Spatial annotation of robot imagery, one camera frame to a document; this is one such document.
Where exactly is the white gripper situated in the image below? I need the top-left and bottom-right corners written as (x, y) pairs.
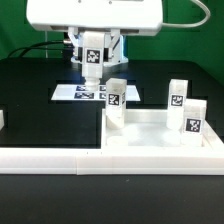
top-left (26, 0), bottom-right (163, 59)

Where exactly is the white square table top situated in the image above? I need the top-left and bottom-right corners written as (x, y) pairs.
top-left (101, 109), bottom-right (224, 150)

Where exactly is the white sheet with markers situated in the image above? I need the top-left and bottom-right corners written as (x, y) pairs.
top-left (51, 83), bottom-right (141, 102)

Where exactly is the white block at left edge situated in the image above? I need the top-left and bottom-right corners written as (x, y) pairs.
top-left (0, 110), bottom-right (4, 131)

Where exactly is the white L-shaped fence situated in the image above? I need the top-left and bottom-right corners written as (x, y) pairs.
top-left (0, 112), bottom-right (224, 176)

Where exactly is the black cable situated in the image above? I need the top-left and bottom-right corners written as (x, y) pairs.
top-left (6, 39), bottom-right (73, 59)

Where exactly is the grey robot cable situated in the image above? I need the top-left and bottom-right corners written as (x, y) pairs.
top-left (162, 0), bottom-right (212, 29)

